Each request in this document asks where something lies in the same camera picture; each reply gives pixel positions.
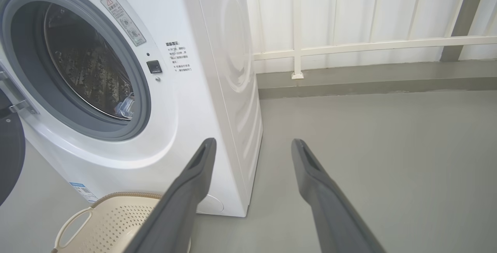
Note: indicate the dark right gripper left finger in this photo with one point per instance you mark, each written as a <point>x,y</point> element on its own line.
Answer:
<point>182,206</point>

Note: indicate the grey warning label sticker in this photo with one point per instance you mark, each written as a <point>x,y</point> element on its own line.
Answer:
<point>123,20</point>

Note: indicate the round white filter cover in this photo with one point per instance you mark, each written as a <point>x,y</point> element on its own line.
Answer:
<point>212,204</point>

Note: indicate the black glass washer door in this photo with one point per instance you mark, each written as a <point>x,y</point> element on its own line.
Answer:
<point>9,156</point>

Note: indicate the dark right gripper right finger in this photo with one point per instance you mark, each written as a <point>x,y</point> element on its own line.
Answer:
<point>330,210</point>

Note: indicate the metal door hinge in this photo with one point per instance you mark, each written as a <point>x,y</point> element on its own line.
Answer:
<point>15,94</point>

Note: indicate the cream basket with brown rim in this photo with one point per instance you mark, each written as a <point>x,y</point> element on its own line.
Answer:
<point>112,222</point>

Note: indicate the blue energy label sticker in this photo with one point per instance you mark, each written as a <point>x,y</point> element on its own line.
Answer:
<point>83,192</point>

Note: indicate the stainless steel washing machine drum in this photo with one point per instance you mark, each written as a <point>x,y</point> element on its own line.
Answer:
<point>85,59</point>

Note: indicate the white front-load washing machine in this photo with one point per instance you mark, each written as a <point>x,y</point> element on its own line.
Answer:
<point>174,121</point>

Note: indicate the black door latch socket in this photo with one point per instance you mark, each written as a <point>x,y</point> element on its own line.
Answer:
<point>154,66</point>

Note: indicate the white metal railing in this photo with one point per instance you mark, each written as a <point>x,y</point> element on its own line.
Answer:
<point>297,32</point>

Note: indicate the blue cartoon print garment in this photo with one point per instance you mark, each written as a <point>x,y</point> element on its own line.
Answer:
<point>125,107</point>

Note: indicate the grey steel post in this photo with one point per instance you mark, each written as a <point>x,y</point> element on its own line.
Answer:
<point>464,16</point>

